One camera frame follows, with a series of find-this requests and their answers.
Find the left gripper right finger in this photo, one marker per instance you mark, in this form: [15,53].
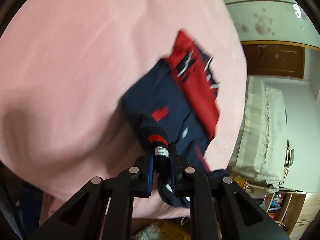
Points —
[219,208]

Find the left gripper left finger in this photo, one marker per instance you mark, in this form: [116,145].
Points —
[102,208]

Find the navy red varsity jacket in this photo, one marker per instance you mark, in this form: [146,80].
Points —
[175,103]

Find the wooden bookshelf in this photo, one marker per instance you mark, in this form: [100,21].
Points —
[292,211]

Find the dark wooden door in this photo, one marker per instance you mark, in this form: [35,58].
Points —
[278,60]

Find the pink plush bed blanket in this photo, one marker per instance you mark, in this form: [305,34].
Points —
[65,64]

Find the floral wardrobe doors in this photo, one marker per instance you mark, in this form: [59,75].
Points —
[272,20]

